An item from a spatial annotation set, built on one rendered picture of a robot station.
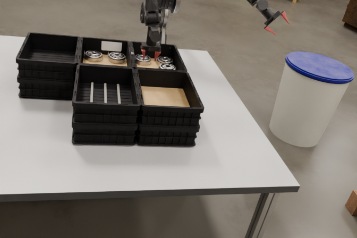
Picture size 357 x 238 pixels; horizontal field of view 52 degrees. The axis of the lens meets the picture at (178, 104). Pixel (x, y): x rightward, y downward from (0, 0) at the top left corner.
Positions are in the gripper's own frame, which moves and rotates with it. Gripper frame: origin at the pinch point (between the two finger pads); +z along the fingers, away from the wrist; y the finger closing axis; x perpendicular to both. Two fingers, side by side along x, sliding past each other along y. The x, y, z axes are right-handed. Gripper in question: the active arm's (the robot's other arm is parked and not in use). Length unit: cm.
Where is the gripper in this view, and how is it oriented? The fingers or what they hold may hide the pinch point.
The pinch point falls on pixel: (149, 59)
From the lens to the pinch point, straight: 208.1
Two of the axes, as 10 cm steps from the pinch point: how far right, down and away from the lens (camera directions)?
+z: -1.5, 8.5, 5.0
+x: -1.8, -5.2, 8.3
